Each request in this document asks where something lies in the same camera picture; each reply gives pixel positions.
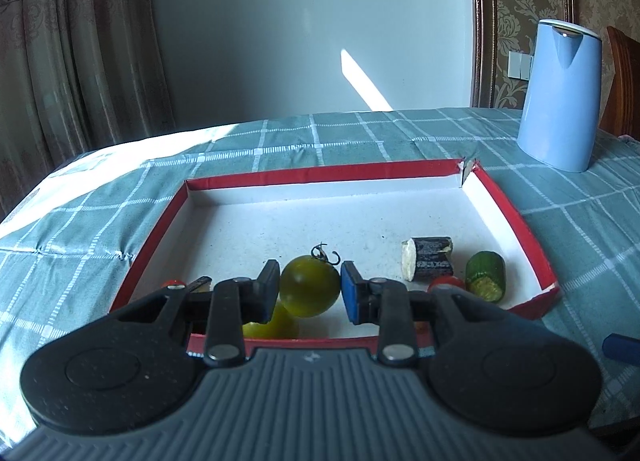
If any dark eggplant chunk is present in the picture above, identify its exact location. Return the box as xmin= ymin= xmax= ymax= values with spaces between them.
xmin=188 ymin=276 xmax=212 ymax=293
xmin=400 ymin=237 xmax=454 ymax=282

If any yellow green tomato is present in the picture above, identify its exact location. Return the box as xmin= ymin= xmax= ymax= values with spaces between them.
xmin=280 ymin=242 xmax=341 ymax=318

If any red cherry tomato left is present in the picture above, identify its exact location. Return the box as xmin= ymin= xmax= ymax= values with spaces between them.
xmin=162 ymin=279 xmax=186 ymax=290

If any red cherry tomato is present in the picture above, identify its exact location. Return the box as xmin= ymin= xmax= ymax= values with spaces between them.
xmin=162 ymin=279 xmax=186 ymax=290
xmin=427 ymin=276 xmax=466 ymax=292

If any green cucumber chunk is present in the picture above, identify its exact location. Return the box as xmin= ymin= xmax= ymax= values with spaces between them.
xmin=465 ymin=251 xmax=506 ymax=303

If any red cherry tomato right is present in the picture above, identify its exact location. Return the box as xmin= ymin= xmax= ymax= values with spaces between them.
xmin=427 ymin=276 xmax=466 ymax=292

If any teal checked bedspread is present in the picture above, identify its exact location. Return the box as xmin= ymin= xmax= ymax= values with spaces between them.
xmin=1 ymin=108 xmax=639 ymax=448

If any red cardboard tray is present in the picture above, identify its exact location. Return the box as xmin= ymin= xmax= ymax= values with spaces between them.
xmin=114 ymin=159 xmax=561 ymax=319

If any green tomato in tray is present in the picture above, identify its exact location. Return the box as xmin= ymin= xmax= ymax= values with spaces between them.
xmin=243 ymin=301 xmax=299 ymax=340

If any wooden headboard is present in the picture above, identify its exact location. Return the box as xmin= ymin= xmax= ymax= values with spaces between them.
xmin=600 ymin=26 xmax=640 ymax=140

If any blue electric kettle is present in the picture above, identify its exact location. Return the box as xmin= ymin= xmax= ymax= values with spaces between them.
xmin=516 ymin=19 xmax=602 ymax=173

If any patterned brown curtain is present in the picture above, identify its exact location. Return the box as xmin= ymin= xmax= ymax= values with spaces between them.
xmin=1 ymin=0 xmax=176 ymax=215

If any white wall switch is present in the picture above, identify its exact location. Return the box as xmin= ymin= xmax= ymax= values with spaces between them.
xmin=506 ymin=52 xmax=533 ymax=81

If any brown wooden door frame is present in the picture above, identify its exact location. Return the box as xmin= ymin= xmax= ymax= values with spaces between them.
xmin=471 ymin=0 xmax=577 ymax=109

